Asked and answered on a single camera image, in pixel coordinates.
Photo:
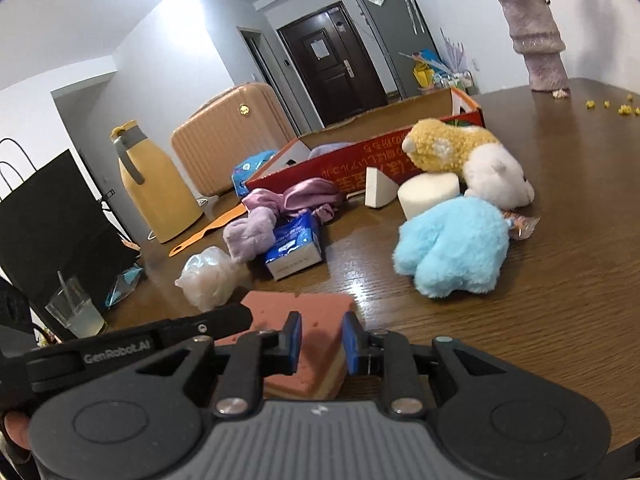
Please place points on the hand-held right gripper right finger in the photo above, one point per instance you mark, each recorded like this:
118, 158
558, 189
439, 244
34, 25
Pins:
351, 342

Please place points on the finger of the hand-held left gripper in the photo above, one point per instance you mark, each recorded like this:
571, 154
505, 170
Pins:
120, 352

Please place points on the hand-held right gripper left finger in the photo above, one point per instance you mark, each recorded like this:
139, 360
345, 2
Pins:
295, 342

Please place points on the pink sponge block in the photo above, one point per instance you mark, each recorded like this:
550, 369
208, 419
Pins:
320, 317

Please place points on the lilac fluffy cloth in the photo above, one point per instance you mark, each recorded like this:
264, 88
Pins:
250, 232

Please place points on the light blue plush toy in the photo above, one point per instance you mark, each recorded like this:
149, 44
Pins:
450, 245

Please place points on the purple satin cloth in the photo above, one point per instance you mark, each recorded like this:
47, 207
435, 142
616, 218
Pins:
305, 192

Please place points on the red cardboard box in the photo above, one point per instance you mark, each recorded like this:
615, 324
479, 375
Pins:
380, 160

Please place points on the yellow and white plush toy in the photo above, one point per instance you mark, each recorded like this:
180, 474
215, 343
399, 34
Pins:
450, 147

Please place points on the person's left hand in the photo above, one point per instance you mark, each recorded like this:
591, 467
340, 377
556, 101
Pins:
12, 427

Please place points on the glass cup with straw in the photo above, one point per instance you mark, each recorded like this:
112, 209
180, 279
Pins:
75, 312

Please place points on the light blue plastic wrapper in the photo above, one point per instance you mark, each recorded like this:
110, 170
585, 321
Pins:
122, 287

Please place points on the blue tissue pack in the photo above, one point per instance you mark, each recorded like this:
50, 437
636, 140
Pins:
292, 245

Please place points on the black paper bag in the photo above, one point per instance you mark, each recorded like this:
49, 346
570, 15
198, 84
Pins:
55, 230

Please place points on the white mesh bath puff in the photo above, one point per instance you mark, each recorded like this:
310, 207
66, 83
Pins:
210, 277

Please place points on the orange shoehorn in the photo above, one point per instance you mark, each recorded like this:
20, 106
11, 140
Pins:
210, 230

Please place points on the white triangular sponge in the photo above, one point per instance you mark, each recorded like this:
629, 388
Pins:
375, 191

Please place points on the yellow thermos jug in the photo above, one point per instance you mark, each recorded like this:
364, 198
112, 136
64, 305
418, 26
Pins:
160, 195

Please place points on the white round sponge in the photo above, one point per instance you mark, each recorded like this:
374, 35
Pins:
426, 195

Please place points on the blue wipes packet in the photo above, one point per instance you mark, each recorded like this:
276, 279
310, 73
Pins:
250, 167

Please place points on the clear snack wrapper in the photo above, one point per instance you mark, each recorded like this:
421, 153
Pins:
522, 222

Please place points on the peach suitcase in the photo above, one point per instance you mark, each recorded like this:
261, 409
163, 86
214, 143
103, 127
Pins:
225, 145

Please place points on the yellow bag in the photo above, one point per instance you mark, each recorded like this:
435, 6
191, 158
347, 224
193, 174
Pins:
424, 76

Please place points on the dark brown door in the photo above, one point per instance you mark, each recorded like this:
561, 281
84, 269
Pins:
330, 65

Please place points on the trolley with bottles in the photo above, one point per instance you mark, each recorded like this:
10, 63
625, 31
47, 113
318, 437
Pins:
455, 81

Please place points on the white paper on door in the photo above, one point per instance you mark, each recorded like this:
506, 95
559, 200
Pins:
318, 49

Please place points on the grey refrigerator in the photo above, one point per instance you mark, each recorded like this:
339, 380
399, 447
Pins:
395, 35

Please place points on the fallen flower petal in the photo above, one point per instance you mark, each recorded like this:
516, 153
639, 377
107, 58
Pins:
560, 93

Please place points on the white umbrella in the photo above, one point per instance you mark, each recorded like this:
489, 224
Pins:
407, 0

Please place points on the pink ceramic vase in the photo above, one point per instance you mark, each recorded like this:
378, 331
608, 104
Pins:
540, 40

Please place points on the scattered yellow flower bits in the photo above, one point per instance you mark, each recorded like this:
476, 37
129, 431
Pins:
622, 108

